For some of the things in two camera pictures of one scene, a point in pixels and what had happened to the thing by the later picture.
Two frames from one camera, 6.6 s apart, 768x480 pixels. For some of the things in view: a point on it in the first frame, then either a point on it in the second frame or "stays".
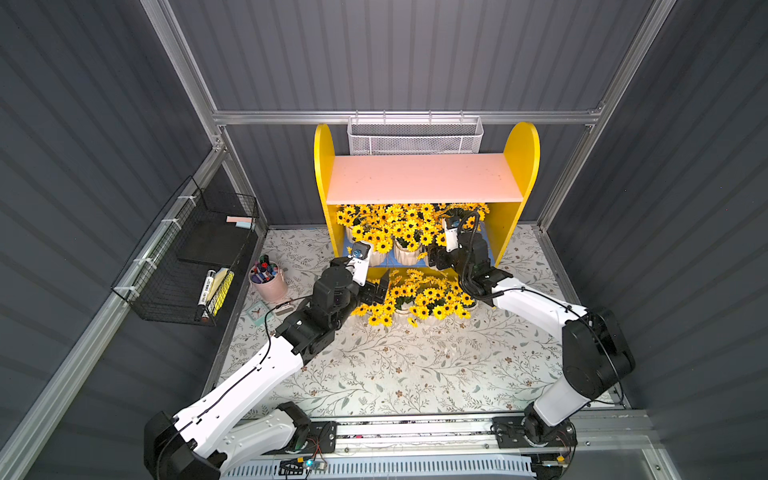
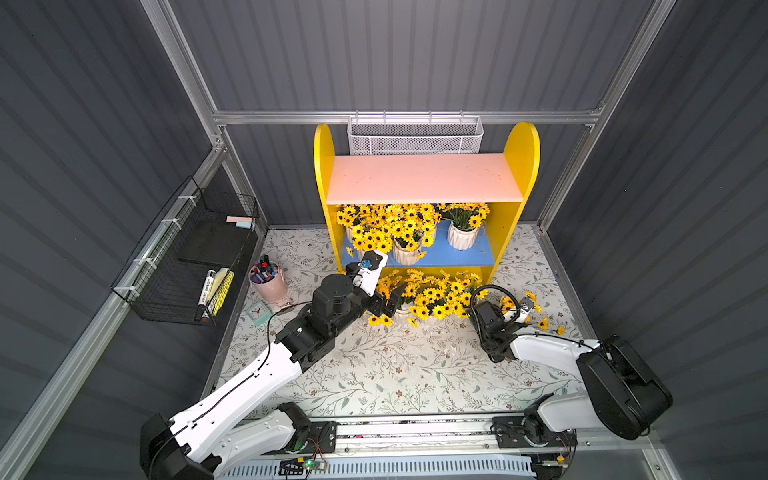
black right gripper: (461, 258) → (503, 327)
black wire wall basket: (184, 271) stays
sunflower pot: (481, 210) stays
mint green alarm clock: (259, 312) stays
